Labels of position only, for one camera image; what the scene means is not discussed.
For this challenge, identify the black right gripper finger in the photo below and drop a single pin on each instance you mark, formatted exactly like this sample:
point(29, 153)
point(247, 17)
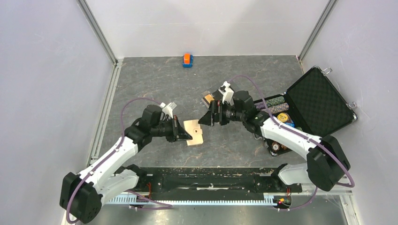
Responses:
point(213, 106)
point(207, 119)

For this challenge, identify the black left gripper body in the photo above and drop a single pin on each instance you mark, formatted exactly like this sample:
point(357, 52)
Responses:
point(168, 129)

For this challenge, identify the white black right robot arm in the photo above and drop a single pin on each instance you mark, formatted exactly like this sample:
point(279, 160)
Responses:
point(325, 162)

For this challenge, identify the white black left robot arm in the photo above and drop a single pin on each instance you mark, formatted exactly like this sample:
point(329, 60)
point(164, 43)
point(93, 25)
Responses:
point(84, 193)

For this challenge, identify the green blue poker chip stack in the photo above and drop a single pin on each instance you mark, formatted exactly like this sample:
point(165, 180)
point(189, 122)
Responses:
point(270, 102)

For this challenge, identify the purple poker chip stack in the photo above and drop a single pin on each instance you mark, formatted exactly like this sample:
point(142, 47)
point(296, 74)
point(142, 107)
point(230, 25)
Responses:
point(277, 108)

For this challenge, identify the clear acrylic card box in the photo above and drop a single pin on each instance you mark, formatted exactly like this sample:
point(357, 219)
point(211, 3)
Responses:
point(216, 87)

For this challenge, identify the white slotted cable duct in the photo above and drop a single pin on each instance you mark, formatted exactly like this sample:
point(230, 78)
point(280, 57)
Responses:
point(131, 199)

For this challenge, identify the aluminium frame post left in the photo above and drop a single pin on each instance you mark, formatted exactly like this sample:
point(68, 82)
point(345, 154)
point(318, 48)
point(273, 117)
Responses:
point(97, 30)

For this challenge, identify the aluminium frame post right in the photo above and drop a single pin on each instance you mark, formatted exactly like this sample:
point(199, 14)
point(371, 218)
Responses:
point(317, 29)

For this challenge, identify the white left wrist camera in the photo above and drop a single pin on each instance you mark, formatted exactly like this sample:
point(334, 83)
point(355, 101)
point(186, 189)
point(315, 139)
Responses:
point(167, 109)

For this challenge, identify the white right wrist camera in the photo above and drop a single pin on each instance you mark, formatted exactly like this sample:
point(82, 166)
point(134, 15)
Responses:
point(226, 92)

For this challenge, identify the black and yellow credit cards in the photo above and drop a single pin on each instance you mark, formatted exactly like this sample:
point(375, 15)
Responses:
point(208, 97)

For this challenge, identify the black poker chip case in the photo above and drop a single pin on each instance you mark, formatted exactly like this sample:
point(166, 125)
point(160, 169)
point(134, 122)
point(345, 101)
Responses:
point(315, 105)

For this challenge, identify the beige leather card holder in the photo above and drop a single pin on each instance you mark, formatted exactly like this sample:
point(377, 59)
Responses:
point(194, 129)

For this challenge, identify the orange and blue toy car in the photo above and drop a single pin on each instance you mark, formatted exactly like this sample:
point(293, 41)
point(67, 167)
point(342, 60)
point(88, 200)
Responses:
point(187, 60)

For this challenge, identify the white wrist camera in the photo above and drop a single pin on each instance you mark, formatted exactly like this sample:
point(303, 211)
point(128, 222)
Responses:
point(167, 109)
point(226, 92)

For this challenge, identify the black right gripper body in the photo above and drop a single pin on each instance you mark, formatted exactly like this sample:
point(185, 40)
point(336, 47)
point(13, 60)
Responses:
point(227, 113)

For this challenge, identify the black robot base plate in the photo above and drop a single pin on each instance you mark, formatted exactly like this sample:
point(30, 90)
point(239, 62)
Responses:
point(210, 183)

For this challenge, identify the aluminium frame post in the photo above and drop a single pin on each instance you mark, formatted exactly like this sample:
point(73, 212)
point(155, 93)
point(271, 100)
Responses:
point(97, 30)
point(317, 29)

